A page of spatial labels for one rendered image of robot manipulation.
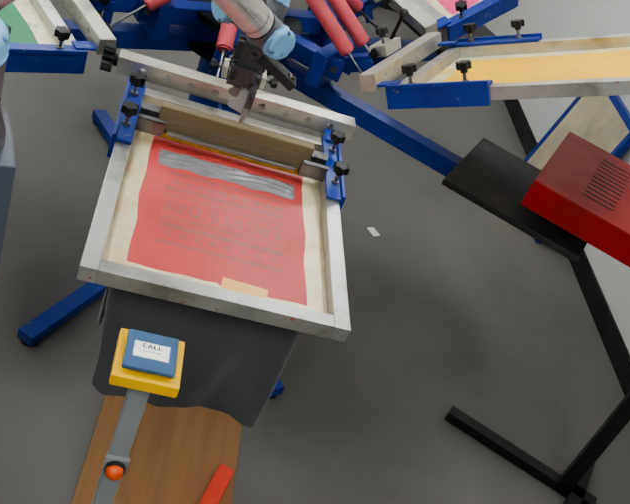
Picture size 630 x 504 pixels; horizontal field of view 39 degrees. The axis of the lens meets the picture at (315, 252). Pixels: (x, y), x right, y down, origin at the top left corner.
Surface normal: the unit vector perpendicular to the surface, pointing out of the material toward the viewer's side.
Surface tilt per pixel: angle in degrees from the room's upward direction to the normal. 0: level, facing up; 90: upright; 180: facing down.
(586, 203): 0
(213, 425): 0
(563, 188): 0
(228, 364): 97
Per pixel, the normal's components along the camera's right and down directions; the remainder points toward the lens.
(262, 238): 0.33, -0.75
